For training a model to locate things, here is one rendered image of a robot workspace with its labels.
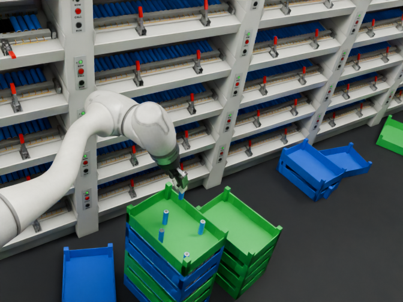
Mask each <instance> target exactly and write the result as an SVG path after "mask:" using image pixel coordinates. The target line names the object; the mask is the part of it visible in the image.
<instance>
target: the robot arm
mask: <svg viewBox="0 0 403 302"><path fill-rule="evenodd" d="M85 112H86V114H85V115H83V116H82V117H80V118H79V119H77V120H76V121H75V122H74V123H73V124H72V125H71V126H70V128H69V130H68V131H67V133H66V135H65V137H64V139H63V142H62V144H61V146H60V148H59V150H58V152H57V155H56V157H55V159H54V161H53V164H52V165H51V167H50V168H49V169H48V170H47V171H46V172H45V173H44V174H42V175H41V176H39V177H37V178H34V179H32V180H28V181H26V182H22V183H19V184H16V185H13V186H9V187H6V188H2V189H0V249H1V248H2V247H3V246H5V245H6V244H7V243H8V242H9V241H11V240H12V239H14V238H15V237H17V236H18V235H19V234H21V233H22V232H23V231H24V230H25V229H26V228H27V227H28V226H30V224H31V223H33V222H34V221H35V220H36V219H37V218H39V217H40V216H41V215H42V214H43V213H44V212H46V211H47V210H48V209H49V208H51V207H52V206H53V205H54V204H56V203H57V202H58V201H59V200H60V199H61V198H62V197H63V196H64V195H65V194H66V193H67V192H68V191H69V189H70V188H71V187H72V185H73V183H74V181H75V179H76V177H77V174H78V172H79V168H80V164H81V161H82V157H83V152H84V150H85V146H86V142H87V140H88V138H89V137H90V136H92V135H95V134H96V135H97V136H99V137H103V138H104V137H114V136H116V137H119V136H120V135H123V136H125V137H127V138H129V139H130V140H132V141H133V142H135V143H136V144H138V145H139V146H140V147H141V148H142V149H146V150H147V151H148V154H150V156H151V158H152V160H154V161H155V162H156V163H157V165H158V166H159V167H160V168H161V169H163V170H164V172H165V174H166V175H169V177H170V178H171V179H172V182H173V184H174V186H175V188H176V190H178V189H179V191H180V193H181V194H183V193H184V192H185V191H186V190H187V189H188V187H187V184H189V182H188V176H187V175H188V173H187V172H184V171H182V170H181V167H180V164H179V162H180V158H181V157H180V154H179V151H180V150H179V145H178V142H177V139H176V132H175V128H174V125H173V122H172V120H171V118H170V116H169V115H168V113H167V112H166V111H165V109H163V108H162V106H160V105H159V104H157V103H155V102H150V101H148V102H143V103H141V104H139V103H137V102H135V101H134V100H132V99H131V98H129V97H126V96H124V95H121V94H119V93H116V92H113V91H110V90H97V91H95V92H92V93H91V94H90V95H89V96H88V97H87V99H86V101H85Z"/></svg>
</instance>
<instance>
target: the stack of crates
mask: <svg viewBox="0 0 403 302"><path fill-rule="evenodd" d="M230 189H231V188H229V187H228V186H227V187H225V188H224V192H223V193H221V194H219V195H218V196H217V197H215V198H214V199H212V200H211V201H209V202H208V203H207V204H205V205H204V206H202V207H200V206H197V207H196V209H197V210H198V211H199V212H201V213H202V214H203V215H205V216H206V217H207V218H208V219H209V220H210V221H212V222H213V223H214V224H215V225H216V226H217V227H219V228H220V229H223V228H224V227H225V228H227V229H228V235H227V239H226V242H225V245H224V250H223V252H222V256H221V260H220V262H219V267H218V271H217V273H216V277H215V281H216V283H217V284H219V286H221V287H222V288H223V289H224V290H225V291H226V292H227V293H229V294H230V295H231V296H232V297H233V298H234V299H235V300H237V299H238V298H239V297H240V296H241V295H242V294H243V293H244V292H245V291H246V290H247V289H248V288H249V287H250V286H251V285H252V284H254V283H255V282H256V281H257V280H258V279H259V278H260V277H261V276H262V275H263V274H264V272H265V270H266V268H267V265H268V263H269V261H270V258H271V256H272V253H273V251H274V248H275V246H276V243H277V241H278V239H279V237H280V234H281V231H282V229H283V227H281V226H280V225H278V226H277V227H275V226H273V225H272V224H271V223H269V222H268V221H267V220H266V219H264V218H263V217H261V216H260V215H259V214H258V213H256V212H255V211H254V210H253V209H251V208H250V207H248V206H247V205H246V204H245V203H243V202H242V201H241V200H240V199H238V198H237V197H235V196H234V195H233V194H232V193H230Z"/></svg>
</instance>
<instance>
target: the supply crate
mask: <svg viewBox="0 0 403 302"><path fill-rule="evenodd" d="M172 186H173V184H172V183H170V182H167V183H166V185H165V188H164V189H163V190H161V191H159V192H158V193H156V194H155V195H153V196H151V197H149V198H148V199H146V200H144V201H143V202H141V203H140V204H138V205H136V206H133V205H132V204H130V205H128V206H127V216H126V222H127V223H128V224H129V225H130V226H131V227H132V228H134V229H135V230H136V231H137V232H138V233H139V234H140V235H141V236H142V237H143V238H144V239H145V240H146V241H147V242H148V243H149V244H150V245H151V246H152V247H153V248H154V249H155V250H156V251H157V252H158V253H159V254H160V255H161V256H163V257H164V258H165V259H166V260H167V261H168V262H169V263H170V264H171V265H172V266H173V267H174V268H175V269H176V270H177V271H178V272H180V274H181V275H183V277H185V276H187V275H188V274H190V273H191V272H192V271H193V270H194V269H196V268H197V267H198V266H199V265H200V264H202V263H203V262H204V261H206V260H207V259H208V258H209V257H210V256H212V255H213V254H214V253H215V252H216V251H218V250H219V249H220V248H222V247H223V246H224V245H225V242H226V239H227V235H228V229H227V228H225V227H224V228H223V229H220V228H219V227H217V226H216V225H215V224H214V223H213V222H212V221H210V220H209V219H208V218H207V217H206V216H205V215H203V214H202V213H201V212H199V211H198V210H197V209H196V208H195V207H194V206H192V205H191V204H190V203H189V202H188V201H187V200H185V199H183V200H179V199H178V196H179V194H178V193H177V192H176V191H174V190H173V189H172ZM164 210H168V211H169V216H168V221H167V225H163V213H164ZM201 220H205V225H204V230H203V234H202V235H199V234H198V230H199V225H200V221H201ZM160 228H163V229H164V239H163V243H161V242H160V241H159V240H158V234H159V229H160ZM185 252H189V253H190V256H189V257H188V256H186V257H185V258H184V259H183V257H184V253H185ZM182 261H183V262H182Z"/></svg>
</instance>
